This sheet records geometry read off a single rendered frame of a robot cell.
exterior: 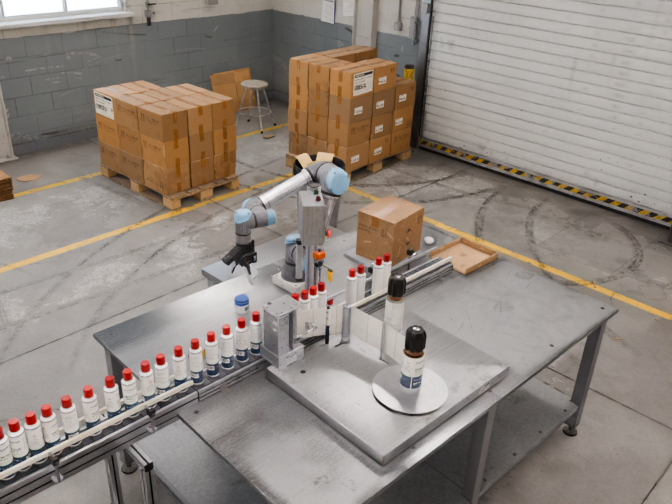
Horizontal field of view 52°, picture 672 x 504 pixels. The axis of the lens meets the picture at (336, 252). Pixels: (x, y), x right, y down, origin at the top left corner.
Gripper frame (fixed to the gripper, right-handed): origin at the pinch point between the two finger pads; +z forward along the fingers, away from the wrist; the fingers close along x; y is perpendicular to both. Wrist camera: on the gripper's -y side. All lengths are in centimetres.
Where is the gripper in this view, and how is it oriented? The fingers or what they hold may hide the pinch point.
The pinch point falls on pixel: (240, 280)
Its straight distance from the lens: 328.2
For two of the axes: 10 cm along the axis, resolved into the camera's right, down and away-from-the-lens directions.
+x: -7.3, -3.5, 5.9
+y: 6.9, -3.2, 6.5
